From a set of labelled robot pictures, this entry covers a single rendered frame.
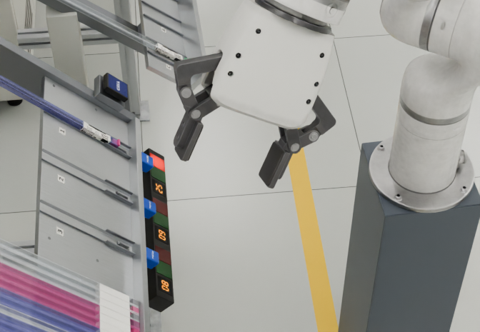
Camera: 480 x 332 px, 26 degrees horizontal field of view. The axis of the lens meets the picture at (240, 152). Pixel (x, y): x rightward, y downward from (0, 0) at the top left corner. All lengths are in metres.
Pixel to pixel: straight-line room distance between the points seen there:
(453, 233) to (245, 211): 0.92
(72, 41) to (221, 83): 1.19
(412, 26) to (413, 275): 0.57
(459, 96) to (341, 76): 1.43
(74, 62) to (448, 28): 0.85
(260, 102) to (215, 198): 1.82
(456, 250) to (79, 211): 0.71
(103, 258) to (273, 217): 1.08
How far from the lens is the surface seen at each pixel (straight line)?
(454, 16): 1.61
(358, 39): 3.23
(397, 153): 1.83
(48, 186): 1.71
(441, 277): 2.04
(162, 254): 1.83
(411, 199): 1.86
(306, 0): 0.92
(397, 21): 1.62
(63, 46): 2.12
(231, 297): 2.57
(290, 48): 0.94
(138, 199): 1.81
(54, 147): 1.77
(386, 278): 1.99
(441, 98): 1.70
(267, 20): 0.93
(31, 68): 1.87
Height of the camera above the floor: 2.11
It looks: 47 degrees down
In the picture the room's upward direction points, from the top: straight up
